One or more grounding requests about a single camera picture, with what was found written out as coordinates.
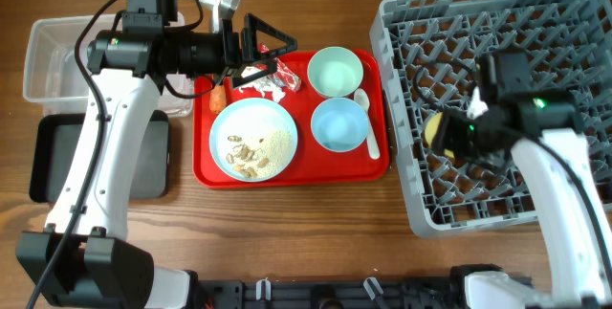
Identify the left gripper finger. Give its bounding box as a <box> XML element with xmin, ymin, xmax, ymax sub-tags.
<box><xmin>213</xmin><ymin>58</ymin><xmax>277</xmax><ymax>89</ymax></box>
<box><xmin>241</xmin><ymin>13</ymin><xmax>297</xmax><ymax>63</ymax></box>

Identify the white tissue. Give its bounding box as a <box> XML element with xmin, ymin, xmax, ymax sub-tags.
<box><xmin>238</xmin><ymin>75</ymin><xmax>286</xmax><ymax>103</ymax></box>

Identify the yellow cup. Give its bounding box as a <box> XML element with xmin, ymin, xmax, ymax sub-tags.
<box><xmin>423</xmin><ymin>112</ymin><xmax>455</xmax><ymax>158</ymax></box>

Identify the red snack wrapper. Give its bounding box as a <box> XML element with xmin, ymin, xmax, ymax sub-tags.
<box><xmin>272</xmin><ymin>57</ymin><xmax>301</xmax><ymax>92</ymax></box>

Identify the mint green bowl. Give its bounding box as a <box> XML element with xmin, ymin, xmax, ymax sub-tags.
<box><xmin>307</xmin><ymin>46</ymin><xmax>364</xmax><ymax>98</ymax></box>

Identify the light blue small bowl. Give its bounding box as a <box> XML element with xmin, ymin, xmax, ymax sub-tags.
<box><xmin>310</xmin><ymin>98</ymin><xmax>369</xmax><ymax>153</ymax></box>

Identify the white plastic spoon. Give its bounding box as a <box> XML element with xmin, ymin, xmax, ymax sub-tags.
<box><xmin>354</xmin><ymin>88</ymin><xmax>381</xmax><ymax>160</ymax></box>

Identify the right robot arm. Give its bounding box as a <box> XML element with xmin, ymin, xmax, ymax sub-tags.
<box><xmin>425</xmin><ymin>51</ymin><xmax>611</xmax><ymax>308</ymax></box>

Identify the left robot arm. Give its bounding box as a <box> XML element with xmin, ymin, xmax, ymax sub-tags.
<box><xmin>15</xmin><ymin>0</ymin><xmax>297</xmax><ymax>308</ymax></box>

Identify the grey dishwasher rack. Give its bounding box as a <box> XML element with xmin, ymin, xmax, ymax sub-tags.
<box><xmin>370</xmin><ymin>0</ymin><xmax>611</xmax><ymax>238</ymax></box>

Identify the orange carrot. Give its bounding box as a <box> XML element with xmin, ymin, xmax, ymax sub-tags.
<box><xmin>209</xmin><ymin>84</ymin><xmax>227</xmax><ymax>114</ymax></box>

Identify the light blue plate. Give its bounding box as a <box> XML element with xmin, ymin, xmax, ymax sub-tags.
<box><xmin>208</xmin><ymin>98</ymin><xmax>298</xmax><ymax>183</ymax></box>

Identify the peanut shells pile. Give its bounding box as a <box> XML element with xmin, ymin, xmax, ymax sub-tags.
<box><xmin>225</xmin><ymin>135</ymin><xmax>270</xmax><ymax>180</ymax></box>

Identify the red serving tray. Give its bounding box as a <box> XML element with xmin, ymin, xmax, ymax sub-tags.
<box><xmin>192</xmin><ymin>49</ymin><xmax>390</xmax><ymax>189</ymax></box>

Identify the clear plastic bin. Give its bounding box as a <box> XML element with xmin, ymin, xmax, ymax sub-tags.
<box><xmin>23</xmin><ymin>14</ymin><xmax>194</xmax><ymax>117</ymax></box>

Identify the black plastic tray bin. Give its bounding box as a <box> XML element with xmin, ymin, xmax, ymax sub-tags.
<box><xmin>29</xmin><ymin>110</ymin><xmax>170</xmax><ymax>203</ymax></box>

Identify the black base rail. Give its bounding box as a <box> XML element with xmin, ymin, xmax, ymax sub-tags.
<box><xmin>201</xmin><ymin>276</ymin><xmax>467</xmax><ymax>309</ymax></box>

